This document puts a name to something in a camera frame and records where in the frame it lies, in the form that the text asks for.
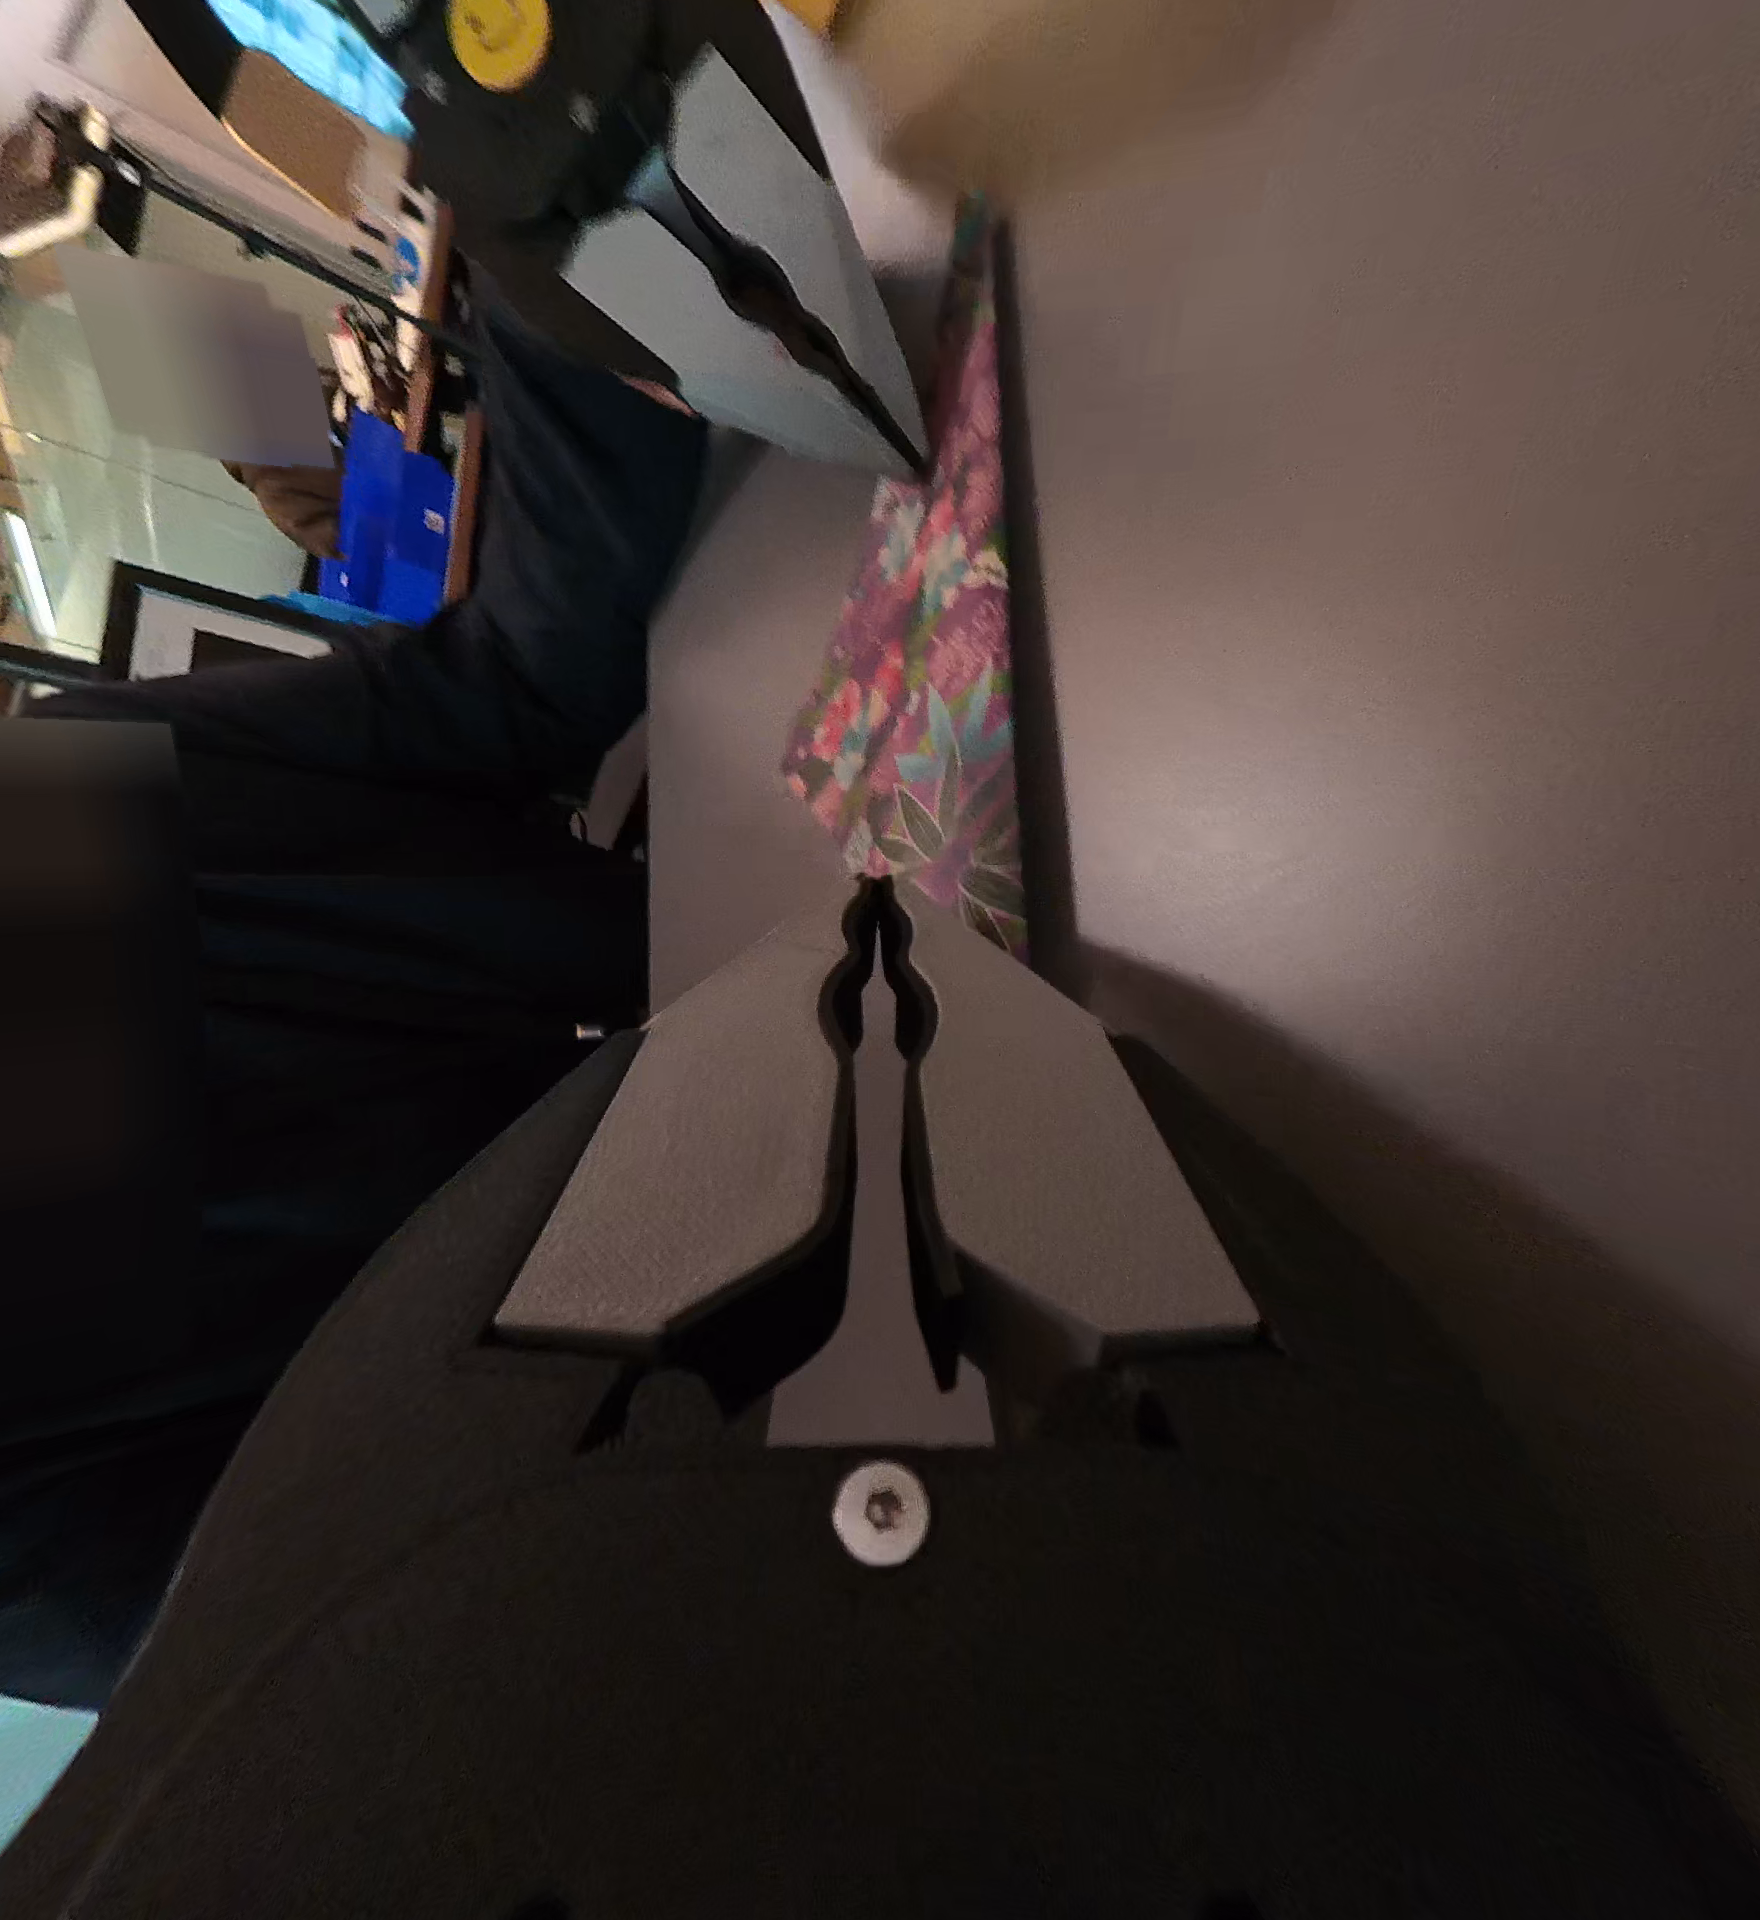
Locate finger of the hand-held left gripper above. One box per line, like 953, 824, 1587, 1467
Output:
557, 192, 915, 480
667, 44, 932, 478

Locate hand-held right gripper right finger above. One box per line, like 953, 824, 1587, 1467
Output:
878, 880, 1261, 1391

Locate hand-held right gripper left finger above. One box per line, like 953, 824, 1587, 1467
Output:
490, 876, 882, 1421

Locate purple floral origami paper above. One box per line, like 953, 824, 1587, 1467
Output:
781, 195, 1033, 962

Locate person's left forearm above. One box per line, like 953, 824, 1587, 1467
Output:
460, 276, 714, 721

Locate brown cardboard box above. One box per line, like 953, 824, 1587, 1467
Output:
220, 52, 374, 216

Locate blue screen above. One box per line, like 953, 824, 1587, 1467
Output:
205, 0, 417, 139

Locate blue storage bin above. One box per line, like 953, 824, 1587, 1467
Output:
316, 412, 460, 626

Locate person's dark clothed body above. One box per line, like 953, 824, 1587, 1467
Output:
176, 599, 657, 1516

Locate black picture frame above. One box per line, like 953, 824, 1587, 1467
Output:
101, 561, 341, 685

